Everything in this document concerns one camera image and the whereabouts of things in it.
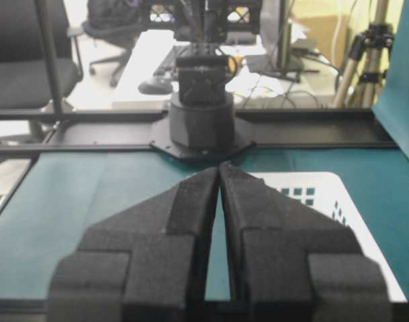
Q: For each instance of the white plastic lattice basket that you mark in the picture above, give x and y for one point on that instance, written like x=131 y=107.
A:
x=325 y=192

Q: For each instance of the teal backdrop panel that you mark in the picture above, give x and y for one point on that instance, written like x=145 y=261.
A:
x=392 y=107

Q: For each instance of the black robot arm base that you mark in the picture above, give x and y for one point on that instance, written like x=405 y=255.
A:
x=201 y=123

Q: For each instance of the black metal frame rail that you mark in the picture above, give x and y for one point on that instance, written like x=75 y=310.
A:
x=129 y=131

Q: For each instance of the black computer monitor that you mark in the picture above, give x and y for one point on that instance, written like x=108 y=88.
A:
x=275 y=32

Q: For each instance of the black keyboard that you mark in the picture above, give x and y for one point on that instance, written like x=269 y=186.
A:
x=168 y=62

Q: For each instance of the camera tripod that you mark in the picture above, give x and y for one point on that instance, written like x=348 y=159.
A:
x=362 y=77

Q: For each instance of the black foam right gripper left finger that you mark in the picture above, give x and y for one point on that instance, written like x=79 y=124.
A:
x=148 y=262

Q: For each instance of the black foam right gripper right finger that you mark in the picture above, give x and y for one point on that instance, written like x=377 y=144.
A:
x=292 y=263

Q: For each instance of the black office chair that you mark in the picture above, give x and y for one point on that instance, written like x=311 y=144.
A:
x=24 y=81
x=112 y=22

